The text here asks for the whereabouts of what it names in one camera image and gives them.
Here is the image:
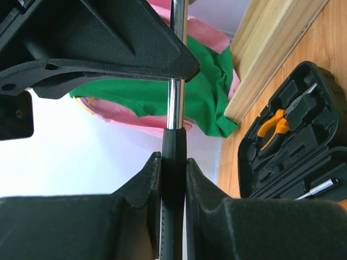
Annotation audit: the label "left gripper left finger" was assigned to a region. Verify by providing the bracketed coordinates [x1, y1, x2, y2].
[1, 152, 161, 259]

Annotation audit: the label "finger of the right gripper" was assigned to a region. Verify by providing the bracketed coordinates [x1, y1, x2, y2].
[1, 1, 200, 99]

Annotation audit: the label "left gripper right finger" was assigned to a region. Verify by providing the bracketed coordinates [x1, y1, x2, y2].
[186, 159, 346, 259]

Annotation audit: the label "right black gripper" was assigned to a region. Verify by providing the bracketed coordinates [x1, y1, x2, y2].
[1, 90, 34, 141]

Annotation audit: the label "claw hammer black handle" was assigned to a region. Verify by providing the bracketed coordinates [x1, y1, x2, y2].
[159, 0, 189, 260]

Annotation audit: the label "black plastic tool case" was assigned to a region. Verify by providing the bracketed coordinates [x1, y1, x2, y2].
[238, 61, 346, 202]

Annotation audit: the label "orange-black pliers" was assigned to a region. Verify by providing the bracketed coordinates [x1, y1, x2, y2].
[257, 83, 318, 158]

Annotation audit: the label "black-handled screwdriver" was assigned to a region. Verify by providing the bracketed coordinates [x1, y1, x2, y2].
[295, 178, 339, 200]

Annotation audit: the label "orange-handled screwdriver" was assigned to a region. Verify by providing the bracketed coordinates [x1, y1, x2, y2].
[339, 199, 347, 211]

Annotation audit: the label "yellow clothes hanger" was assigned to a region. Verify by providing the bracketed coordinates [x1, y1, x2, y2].
[73, 96, 95, 115]

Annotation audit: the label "pink shirt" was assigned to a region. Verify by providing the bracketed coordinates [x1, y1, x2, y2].
[75, 0, 242, 140]

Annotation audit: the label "green sleeveless shirt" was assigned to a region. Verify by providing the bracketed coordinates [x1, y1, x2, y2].
[68, 35, 239, 139]

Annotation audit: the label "wooden tray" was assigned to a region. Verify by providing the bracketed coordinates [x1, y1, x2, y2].
[224, 0, 327, 123]

